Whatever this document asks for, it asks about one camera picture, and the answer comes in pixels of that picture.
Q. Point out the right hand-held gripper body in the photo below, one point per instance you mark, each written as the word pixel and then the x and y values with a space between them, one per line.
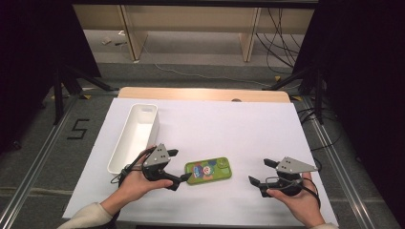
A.
pixel 291 184

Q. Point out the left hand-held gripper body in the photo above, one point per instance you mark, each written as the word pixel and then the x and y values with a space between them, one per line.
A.
pixel 156 159

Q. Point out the green cartoon phone case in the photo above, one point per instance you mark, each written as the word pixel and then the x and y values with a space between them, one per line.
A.
pixel 208 171

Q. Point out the white plastic bin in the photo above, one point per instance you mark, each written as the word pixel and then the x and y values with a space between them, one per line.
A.
pixel 135 136

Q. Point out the person's right hand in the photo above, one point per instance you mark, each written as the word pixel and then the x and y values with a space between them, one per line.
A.
pixel 302 203

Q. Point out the person's left hand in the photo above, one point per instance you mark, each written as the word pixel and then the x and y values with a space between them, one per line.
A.
pixel 137 186

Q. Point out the white table sheet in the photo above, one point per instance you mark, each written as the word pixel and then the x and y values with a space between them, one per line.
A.
pixel 223 127

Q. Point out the yellow floor tape piece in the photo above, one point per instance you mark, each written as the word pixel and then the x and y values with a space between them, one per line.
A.
pixel 297 98
pixel 278 78
pixel 86 96

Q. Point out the black metal stand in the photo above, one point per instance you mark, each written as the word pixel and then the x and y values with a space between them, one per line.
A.
pixel 318 95
pixel 58 95

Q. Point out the small black floor pen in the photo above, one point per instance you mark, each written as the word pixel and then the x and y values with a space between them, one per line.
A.
pixel 120 43

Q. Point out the dark curtain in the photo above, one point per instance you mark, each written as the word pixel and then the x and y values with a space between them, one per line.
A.
pixel 366 79
pixel 31 63

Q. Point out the small white floor scrap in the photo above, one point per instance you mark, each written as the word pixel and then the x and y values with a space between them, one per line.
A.
pixel 106 40

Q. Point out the wooden shelf unit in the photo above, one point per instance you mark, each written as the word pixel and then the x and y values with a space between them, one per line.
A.
pixel 191 19

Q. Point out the aluminium floor rail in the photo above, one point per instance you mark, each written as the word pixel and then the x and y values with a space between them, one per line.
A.
pixel 35 165
pixel 337 165

